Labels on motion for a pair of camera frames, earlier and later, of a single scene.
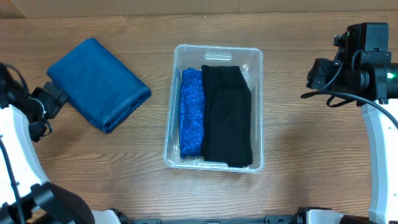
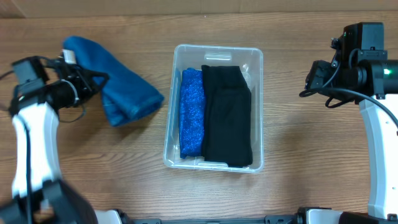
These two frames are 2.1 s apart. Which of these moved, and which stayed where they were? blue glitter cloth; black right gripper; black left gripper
Moved: black left gripper
Stayed: black right gripper; blue glitter cloth
